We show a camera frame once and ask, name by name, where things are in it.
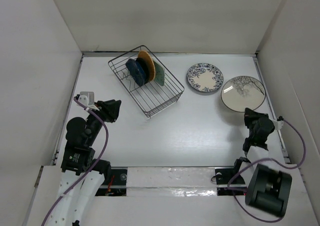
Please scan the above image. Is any glossy black round plate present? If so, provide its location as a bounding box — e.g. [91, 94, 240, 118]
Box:
[135, 57, 150, 84]

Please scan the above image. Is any light green rectangular plate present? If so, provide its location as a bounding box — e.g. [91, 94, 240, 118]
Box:
[153, 61, 165, 86]

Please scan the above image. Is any silver taped front rail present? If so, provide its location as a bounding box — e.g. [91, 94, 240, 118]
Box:
[97, 166, 253, 197]

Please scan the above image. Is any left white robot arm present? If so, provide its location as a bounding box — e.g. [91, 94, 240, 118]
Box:
[42, 95, 122, 226]

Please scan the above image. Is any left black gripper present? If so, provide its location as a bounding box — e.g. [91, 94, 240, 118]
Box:
[86, 98, 121, 145]

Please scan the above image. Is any grey wire dish rack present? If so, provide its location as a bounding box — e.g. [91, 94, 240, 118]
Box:
[108, 45, 185, 118]

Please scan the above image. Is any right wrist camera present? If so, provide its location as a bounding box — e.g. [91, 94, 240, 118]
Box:
[271, 116, 285, 131]

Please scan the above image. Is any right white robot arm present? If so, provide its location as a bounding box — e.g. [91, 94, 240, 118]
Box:
[242, 108, 292, 217]

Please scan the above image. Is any blue floral round plate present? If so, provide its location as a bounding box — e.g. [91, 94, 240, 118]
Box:
[186, 63, 224, 93]

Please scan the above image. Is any dark blue leaf plate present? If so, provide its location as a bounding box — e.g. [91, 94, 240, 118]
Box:
[125, 58, 146, 86]

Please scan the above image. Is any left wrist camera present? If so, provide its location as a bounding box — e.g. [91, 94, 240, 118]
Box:
[76, 91, 96, 109]

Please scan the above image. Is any round woven bamboo plate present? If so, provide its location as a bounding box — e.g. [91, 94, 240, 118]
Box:
[138, 50, 156, 82]

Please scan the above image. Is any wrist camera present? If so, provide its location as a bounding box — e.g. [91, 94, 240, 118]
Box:
[271, 116, 285, 131]
[76, 91, 96, 109]

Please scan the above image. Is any cream tree pattern plate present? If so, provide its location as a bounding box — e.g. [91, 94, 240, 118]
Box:
[221, 76, 266, 112]

